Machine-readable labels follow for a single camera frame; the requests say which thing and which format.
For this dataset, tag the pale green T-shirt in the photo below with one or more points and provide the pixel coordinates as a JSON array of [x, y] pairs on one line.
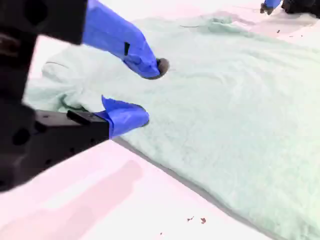
[[225, 100]]

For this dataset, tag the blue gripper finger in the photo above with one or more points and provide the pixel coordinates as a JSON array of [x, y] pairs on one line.
[[122, 117], [271, 3], [117, 37]]

